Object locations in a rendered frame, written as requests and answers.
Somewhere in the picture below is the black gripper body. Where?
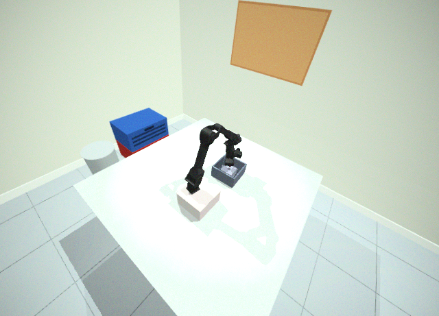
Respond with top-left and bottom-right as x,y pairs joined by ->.
224,149 -> 234,166

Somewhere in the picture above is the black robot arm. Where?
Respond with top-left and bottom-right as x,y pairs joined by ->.
185,123 -> 243,195

